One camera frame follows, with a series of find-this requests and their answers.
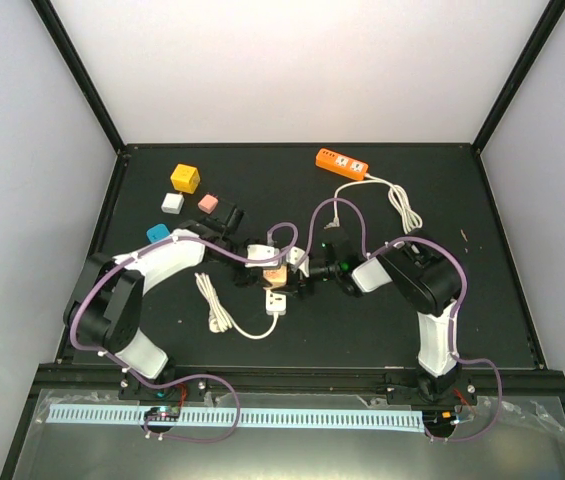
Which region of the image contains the pink round object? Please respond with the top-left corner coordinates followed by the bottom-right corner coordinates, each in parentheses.
top-left (262, 265), bottom-right (288, 290)

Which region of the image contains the white socket adapter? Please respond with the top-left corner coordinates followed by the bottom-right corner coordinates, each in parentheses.
top-left (265, 290), bottom-right (287, 317)

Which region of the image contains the white cable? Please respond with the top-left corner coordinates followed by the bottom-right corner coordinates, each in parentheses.
top-left (194, 271), bottom-right (281, 340)

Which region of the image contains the small pink charger plug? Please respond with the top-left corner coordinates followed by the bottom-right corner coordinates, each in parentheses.
top-left (198, 194), bottom-right (219, 214)

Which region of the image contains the blue plug adapter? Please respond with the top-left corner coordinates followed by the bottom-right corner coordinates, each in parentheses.
top-left (146, 223), bottom-right (171, 244)

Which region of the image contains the white charger plug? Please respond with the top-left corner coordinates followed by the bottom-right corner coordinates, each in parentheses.
top-left (161, 193), bottom-right (185, 215)

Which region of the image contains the yellow cube socket adapter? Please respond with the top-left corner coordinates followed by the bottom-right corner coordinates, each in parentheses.
top-left (170, 163), bottom-right (200, 194)

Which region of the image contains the orange power strip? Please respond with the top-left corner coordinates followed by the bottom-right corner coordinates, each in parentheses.
top-left (315, 148), bottom-right (369, 181)

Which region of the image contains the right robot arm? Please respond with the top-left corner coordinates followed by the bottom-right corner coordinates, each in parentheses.
top-left (278, 227), bottom-right (466, 404)

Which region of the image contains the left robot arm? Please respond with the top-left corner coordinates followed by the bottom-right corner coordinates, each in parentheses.
top-left (64, 199), bottom-right (246, 399)

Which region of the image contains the light blue slotted strip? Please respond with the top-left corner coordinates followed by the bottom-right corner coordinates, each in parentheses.
top-left (46, 404), bottom-right (425, 433)

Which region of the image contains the clear plastic sheet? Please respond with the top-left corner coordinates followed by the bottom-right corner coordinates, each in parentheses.
top-left (14, 390), bottom-right (565, 479)

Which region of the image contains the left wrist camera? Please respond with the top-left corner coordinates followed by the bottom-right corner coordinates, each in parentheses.
top-left (244, 234), bottom-right (287, 269)

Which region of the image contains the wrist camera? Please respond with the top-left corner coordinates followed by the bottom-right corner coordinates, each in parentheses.
top-left (244, 234), bottom-right (287, 269)
top-left (285, 247), bottom-right (310, 277)

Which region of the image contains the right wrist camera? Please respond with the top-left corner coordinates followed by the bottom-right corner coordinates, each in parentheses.
top-left (285, 247), bottom-right (310, 277)

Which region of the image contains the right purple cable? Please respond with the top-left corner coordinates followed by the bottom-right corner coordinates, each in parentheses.
top-left (308, 197), bottom-right (504, 444)

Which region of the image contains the white power strip cord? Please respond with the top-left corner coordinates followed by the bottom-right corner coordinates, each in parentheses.
top-left (332, 172), bottom-right (424, 239)

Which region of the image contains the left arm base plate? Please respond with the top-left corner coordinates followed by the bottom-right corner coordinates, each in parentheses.
top-left (118, 366), bottom-right (209, 403)

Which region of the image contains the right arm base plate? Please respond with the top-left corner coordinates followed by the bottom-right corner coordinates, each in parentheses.
top-left (382, 369), bottom-right (477, 408)

